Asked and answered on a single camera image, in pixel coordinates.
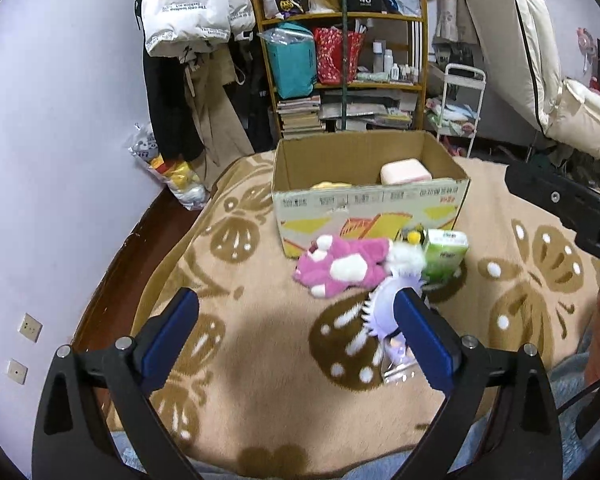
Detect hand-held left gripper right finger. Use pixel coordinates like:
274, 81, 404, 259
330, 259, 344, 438
392, 287, 563, 480

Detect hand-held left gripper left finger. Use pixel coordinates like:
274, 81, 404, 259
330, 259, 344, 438
32, 287, 201, 480

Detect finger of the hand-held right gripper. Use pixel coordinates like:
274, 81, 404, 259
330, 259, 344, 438
505, 162, 600, 233

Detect white plush toy yellow pompoms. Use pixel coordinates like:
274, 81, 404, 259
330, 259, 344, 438
385, 229, 428, 282

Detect green tissue packet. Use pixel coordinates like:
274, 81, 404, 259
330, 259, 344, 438
420, 228, 469, 283

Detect pink plush toy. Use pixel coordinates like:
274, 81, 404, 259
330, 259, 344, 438
293, 234, 393, 301

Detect cardboard box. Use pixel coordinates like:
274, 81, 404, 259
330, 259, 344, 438
271, 130, 472, 261

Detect purple spiky toy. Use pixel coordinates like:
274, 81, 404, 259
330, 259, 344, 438
362, 272, 427, 386

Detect beige printed blanket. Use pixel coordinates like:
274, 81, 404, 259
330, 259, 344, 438
105, 147, 600, 476

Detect white trolley cart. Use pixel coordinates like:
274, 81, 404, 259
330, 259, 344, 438
426, 63, 487, 158

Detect cream quilted mattress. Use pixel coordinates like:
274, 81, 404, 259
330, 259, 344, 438
452, 0, 600, 163

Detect person's blue grey clothing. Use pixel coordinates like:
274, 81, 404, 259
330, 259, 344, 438
107, 347, 600, 480

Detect plastic bag of toys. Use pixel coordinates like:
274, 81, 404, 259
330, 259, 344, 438
127, 122, 212, 211

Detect row of small bottles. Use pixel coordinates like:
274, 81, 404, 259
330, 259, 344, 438
393, 62, 422, 84

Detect stack of magazines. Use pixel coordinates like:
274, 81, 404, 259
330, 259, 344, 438
320, 91, 416, 132

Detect wooden shelf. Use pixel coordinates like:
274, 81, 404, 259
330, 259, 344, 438
247, 0, 428, 141

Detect cream hanging garment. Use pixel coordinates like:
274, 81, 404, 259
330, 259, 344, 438
432, 0, 475, 41

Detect green pole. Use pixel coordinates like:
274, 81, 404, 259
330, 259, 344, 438
339, 0, 354, 133

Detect beige hanging trousers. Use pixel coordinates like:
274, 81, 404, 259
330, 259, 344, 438
182, 50, 256, 186

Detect black hanging garment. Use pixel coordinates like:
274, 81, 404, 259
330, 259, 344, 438
142, 45, 206, 162

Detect red patterned bag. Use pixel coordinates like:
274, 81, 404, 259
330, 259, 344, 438
313, 27, 366, 85

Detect stack of books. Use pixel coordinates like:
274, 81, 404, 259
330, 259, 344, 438
276, 95, 323, 140

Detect teal bag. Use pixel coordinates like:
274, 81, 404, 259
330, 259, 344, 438
265, 22, 318, 100

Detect white puffer jacket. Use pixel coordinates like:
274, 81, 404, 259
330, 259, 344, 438
140, 0, 256, 58

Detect wall socket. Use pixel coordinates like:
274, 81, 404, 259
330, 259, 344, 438
19, 313, 43, 343
6, 358, 29, 385

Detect pink wall fan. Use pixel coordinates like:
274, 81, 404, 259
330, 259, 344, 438
576, 27, 599, 66

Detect black cable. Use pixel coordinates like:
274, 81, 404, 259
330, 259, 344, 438
555, 375, 600, 441

